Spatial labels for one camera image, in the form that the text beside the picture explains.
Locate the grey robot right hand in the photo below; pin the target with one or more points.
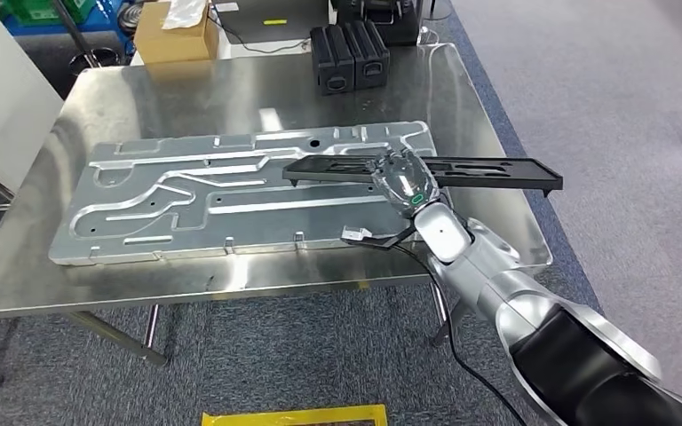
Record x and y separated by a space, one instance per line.
406 185

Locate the black plastic plate bracket part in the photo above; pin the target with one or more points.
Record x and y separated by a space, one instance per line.
494 173

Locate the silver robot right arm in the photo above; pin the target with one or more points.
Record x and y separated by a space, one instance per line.
523 306

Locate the stainless steel workbench table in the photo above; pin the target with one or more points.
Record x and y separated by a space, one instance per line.
170 94

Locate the black plastic box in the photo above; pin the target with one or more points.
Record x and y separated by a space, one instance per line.
370 53
332 59

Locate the stamped silver metal plate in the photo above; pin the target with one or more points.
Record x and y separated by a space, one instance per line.
200 200

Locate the dark grey flat mat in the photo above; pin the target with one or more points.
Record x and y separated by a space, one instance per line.
270 20

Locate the brown cardboard box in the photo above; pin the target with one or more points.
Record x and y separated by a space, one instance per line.
170 41

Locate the white plastic bag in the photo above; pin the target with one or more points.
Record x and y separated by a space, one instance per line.
185 13

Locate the black round pole base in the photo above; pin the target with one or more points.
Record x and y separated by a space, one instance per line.
95 59

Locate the blue metal storage rack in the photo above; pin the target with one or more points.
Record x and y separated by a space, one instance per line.
64 26

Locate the green plastic crate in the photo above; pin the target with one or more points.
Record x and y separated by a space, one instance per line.
41 9

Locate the white cabinet panel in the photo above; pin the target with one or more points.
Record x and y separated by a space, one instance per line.
0 100

